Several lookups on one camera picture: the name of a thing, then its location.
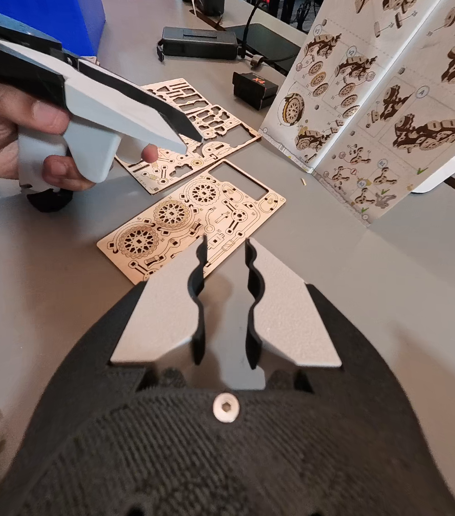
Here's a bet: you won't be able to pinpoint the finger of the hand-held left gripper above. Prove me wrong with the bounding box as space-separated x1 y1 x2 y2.
63 58 205 155

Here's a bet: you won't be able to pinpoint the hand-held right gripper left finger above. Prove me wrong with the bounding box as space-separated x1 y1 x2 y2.
110 235 209 369

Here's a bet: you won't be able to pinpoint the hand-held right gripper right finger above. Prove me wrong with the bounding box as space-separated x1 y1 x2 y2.
245 238 342 370

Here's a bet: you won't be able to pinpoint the wooden puzzle sheet many cutouts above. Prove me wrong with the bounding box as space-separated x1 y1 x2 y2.
115 78 262 195

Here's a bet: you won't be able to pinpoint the wooden puzzle sheet rectangular window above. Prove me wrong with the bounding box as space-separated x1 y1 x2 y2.
96 159 286 285

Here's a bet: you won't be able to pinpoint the grey desk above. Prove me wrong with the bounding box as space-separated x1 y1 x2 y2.
0 0 455 516

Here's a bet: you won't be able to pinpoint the blue plastic bin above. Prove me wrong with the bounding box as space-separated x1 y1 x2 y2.
0 0 106 57

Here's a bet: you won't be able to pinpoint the black power adapter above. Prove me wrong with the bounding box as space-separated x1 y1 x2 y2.
157 26 239 62

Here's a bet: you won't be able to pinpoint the small black box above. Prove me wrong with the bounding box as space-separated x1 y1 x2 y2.
232 70 280 110

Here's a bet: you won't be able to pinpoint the black tablet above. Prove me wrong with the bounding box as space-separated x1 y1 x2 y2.
227 22 301 75

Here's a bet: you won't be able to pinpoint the folded instruction booklet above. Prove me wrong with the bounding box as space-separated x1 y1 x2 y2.
259 0 455 224

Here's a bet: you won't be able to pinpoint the black cable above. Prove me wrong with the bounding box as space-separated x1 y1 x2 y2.
240 0 266 67

